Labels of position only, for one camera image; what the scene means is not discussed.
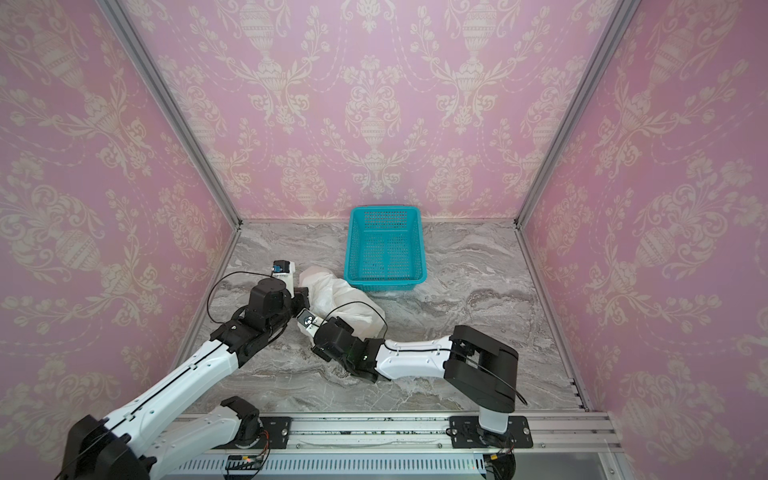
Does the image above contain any white plastic bag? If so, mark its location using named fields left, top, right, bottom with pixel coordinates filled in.
left=299, top=266, right=387, bottom=339

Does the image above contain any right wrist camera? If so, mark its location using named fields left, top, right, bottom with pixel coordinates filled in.
left=296, top=309, right=323, bottom=339

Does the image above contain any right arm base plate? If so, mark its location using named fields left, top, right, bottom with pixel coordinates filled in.
left=445, top=415, right=534, bottom=450

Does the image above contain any teal plastic basket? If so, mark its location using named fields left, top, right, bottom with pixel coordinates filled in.
left=344, top=205, right=428, bottom=292

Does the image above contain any left corner aluminium post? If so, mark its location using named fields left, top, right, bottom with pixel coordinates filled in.
left=96, top=0, right=242, bottom=230

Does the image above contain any aluminium front rail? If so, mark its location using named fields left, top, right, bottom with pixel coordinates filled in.
left=119, top=411, right=625, bottom=454

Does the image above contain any corner aluminium post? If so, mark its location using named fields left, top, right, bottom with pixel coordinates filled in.
left=516, top=0, right=640, bottom=231
left=96, top=0, right=242, bottom=230

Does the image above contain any right corner aluminium post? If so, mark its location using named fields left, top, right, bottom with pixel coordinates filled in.
left=516, top=0, right=640, bottom=231

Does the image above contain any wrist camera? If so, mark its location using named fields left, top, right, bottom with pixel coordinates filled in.
left=296, top=309, right=323, bottom=339
left=271, top=260, right=295, bottom=294

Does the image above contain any perforated white vent strip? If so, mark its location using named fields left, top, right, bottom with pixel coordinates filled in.
left=166, top=452, right=486, bottom=479

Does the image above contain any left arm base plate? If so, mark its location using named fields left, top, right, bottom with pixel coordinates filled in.
left=233, top=416, right=292, bottom=450

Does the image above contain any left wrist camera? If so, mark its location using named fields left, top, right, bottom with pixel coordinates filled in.
left=271, top=260, right=295, bottom=294

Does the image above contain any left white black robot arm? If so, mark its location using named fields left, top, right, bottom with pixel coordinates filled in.
left=57, top=277, right=310, bottom=479

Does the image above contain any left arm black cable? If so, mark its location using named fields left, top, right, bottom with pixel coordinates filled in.
left=206, top=270, right=274, bottom=325

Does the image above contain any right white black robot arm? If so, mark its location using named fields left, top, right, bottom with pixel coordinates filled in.
left=301, top=317, right=527, bottom=437

